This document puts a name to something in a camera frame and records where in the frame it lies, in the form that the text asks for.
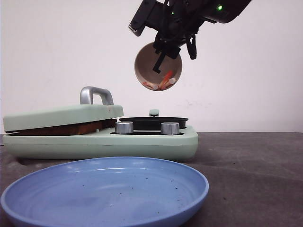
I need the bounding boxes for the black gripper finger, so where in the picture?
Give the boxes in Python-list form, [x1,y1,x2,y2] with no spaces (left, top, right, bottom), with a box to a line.
[152,51,166,73]

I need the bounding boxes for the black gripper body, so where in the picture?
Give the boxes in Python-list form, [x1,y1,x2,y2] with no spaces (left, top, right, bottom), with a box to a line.
[153,0,205,60]

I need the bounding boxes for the beige ribbed bowl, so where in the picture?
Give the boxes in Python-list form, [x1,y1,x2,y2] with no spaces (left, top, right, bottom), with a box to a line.
[134,43,182,91]

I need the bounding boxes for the orange white shrimp pieces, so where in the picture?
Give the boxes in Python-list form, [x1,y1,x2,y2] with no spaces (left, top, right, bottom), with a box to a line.
[142,70,176,91]

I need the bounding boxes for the breakfast maker hinged lid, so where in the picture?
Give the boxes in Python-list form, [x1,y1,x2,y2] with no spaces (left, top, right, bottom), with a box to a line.
[3,86,124,133]

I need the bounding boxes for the bread slice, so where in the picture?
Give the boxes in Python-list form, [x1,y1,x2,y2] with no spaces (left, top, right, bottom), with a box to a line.
[19,121,103,136]
[102,119,117,129]

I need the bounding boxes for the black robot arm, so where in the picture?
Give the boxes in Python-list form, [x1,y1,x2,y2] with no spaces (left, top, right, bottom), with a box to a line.
[152,0,250,73]

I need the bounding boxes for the black round frying pan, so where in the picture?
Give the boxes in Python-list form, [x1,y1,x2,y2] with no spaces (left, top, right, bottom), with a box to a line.
[119,109,188,131]

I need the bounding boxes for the right silver knob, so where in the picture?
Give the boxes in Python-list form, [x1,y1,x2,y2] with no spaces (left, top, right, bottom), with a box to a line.
[160,122,179,135]

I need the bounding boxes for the silver knob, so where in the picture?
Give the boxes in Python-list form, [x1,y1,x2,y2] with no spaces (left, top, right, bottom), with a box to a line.
[160,122,179,135]
[115,122,134,134]

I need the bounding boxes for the left silver knob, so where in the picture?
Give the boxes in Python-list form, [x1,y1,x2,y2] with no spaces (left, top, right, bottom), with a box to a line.
[115,122,134,134]

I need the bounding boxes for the blue plate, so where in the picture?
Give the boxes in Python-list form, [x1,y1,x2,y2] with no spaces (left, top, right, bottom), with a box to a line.
[1,157,209,227]

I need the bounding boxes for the grey table mat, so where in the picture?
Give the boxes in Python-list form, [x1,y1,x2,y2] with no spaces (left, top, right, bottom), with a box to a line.
[0,132,303,227]

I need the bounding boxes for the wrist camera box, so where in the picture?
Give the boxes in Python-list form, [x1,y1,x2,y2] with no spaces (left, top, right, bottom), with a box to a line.
[128,0,163,36]

